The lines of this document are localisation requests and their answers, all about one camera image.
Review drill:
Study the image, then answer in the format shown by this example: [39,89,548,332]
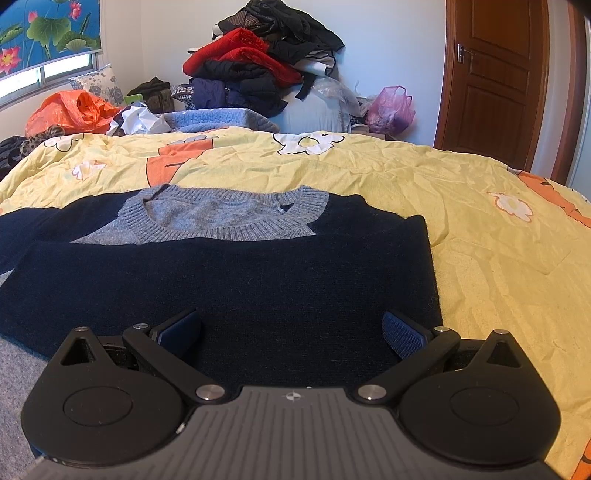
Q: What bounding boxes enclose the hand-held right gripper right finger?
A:
[355,310,526,403]

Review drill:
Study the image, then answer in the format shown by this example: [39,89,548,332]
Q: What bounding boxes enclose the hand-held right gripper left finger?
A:
[60,308,227,403]

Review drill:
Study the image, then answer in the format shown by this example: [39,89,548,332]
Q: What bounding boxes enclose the navy and grey knit sweater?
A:
[0,184,445,462]

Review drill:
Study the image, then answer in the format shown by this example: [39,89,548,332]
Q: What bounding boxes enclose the pile of clothes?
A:
[172,0,346,118]

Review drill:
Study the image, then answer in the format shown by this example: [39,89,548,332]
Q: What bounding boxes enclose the yellow floral bed sheet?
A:
[0,127,591,480]

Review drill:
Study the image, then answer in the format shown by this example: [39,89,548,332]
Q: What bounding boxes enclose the blue knit blanket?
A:
[164,108,280,134]

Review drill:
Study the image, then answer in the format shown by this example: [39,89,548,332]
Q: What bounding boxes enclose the crumpled white paper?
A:
[111,102,172,137]

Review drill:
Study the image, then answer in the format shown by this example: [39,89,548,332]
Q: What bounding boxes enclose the pink plastic bag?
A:
[365,85,416,136]

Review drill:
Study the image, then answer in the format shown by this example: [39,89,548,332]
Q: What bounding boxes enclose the light grey covered bundle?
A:
[276,87,354,134]

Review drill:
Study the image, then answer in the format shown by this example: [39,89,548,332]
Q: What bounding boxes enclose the dark brown bag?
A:
[127,77,172,114]

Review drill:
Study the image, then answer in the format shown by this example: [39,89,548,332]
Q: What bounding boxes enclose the dark patterned cloth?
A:
[0,135,40,182]

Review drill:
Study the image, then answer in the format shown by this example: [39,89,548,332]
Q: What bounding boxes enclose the orange plastic bag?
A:
[25,90,123,138]

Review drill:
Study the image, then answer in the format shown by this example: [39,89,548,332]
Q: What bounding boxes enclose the clear plastic bag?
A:
[308,76,366,121]

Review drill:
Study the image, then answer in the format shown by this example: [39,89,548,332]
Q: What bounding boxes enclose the floral pillow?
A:
[69,64,129,108]

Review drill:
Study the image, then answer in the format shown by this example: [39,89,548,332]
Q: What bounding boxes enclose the brown wooden door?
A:
[434,0,587,183]

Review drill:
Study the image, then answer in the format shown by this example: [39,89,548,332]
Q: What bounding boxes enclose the window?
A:
[0,51,103,109]

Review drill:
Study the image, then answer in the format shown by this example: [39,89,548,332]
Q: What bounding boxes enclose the lotus print window blind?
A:
[0,0,102,77]

